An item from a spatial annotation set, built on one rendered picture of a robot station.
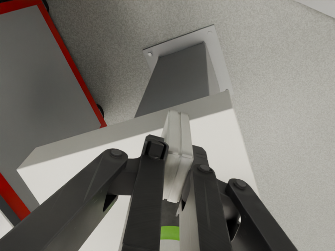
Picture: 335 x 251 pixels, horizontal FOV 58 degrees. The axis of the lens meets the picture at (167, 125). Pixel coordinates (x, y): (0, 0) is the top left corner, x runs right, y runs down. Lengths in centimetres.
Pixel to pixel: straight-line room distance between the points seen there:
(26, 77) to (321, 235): 162
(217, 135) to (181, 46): 82
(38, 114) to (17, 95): 9
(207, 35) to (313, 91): 50
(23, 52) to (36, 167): 55
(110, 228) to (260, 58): 93
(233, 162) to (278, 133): 99
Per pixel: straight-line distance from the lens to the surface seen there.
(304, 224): 183
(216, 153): 46
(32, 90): 99
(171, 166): 16
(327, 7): 128
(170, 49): 124
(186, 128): 19
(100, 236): 60
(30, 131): 92
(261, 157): 150
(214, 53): 124
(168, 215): 48
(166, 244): 44
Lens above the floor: 121
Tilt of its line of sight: 61 degrees down
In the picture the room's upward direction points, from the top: 169 degrees counter-clockwise
